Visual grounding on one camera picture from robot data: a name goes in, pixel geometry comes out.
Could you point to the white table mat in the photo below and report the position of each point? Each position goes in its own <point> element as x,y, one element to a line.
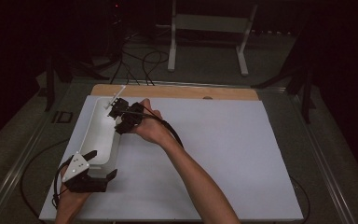
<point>236,161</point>

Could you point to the long white plastic tray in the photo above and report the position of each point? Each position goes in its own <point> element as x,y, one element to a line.
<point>101,140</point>

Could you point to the person's right hand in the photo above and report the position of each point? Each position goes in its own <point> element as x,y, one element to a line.
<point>154,127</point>

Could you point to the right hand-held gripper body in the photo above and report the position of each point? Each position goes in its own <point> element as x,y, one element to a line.
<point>132,113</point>

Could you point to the person's left hand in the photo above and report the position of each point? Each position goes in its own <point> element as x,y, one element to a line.
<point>70,202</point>

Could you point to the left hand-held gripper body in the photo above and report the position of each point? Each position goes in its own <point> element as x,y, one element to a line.
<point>80,183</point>

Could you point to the black tripod stand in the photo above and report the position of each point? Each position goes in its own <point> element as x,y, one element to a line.
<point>50,84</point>
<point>306,93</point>

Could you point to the white metal stand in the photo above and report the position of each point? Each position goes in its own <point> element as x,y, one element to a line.
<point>209,23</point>

